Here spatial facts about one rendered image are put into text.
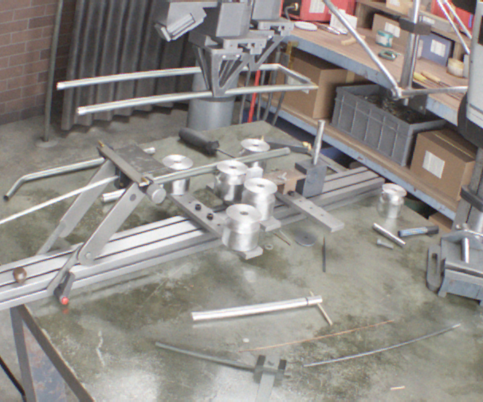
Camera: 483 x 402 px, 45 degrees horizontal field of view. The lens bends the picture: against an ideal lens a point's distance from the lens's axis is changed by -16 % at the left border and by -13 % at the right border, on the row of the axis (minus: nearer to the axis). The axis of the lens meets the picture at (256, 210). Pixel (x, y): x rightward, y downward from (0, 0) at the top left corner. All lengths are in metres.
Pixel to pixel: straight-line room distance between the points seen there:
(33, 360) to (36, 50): 2.71
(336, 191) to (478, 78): 0.51
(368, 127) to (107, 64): 1.55
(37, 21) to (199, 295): 2.92
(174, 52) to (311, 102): 1.20
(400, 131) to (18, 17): 2.23
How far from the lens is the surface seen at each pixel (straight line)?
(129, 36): 3.58
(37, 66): 3.77
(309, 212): 1.08
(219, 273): 0.97
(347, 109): 2.70
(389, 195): 1.21
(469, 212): 1.62
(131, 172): 0.86
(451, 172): 2.42
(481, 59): 1.49
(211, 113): 2.96
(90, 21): 3.41
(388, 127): 2.56
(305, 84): 0.98
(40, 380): 1.28
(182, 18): 0.81
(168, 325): 0.86
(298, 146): 1.39
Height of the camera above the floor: 1.43
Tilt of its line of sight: 29 degrees down
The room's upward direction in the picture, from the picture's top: 10 degrees clockwise
